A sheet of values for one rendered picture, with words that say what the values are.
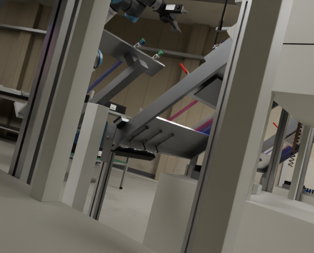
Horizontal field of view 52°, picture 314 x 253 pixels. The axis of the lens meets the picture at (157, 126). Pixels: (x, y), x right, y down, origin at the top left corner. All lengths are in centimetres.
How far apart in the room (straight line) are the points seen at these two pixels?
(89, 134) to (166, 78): 535
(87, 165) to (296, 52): 82
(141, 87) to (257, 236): 564
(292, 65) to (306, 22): 15
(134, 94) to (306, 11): 557
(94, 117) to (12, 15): 774
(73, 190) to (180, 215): 40
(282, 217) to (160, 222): 46
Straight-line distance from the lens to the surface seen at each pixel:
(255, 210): 113
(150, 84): 652
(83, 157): 117
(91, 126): 117
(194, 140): 189
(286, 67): 117
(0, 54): 868
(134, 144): 158
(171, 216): 128
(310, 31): 120
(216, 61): 128
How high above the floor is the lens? 74
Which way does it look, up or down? 2 degrees up
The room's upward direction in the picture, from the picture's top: 14 degrees clockwise
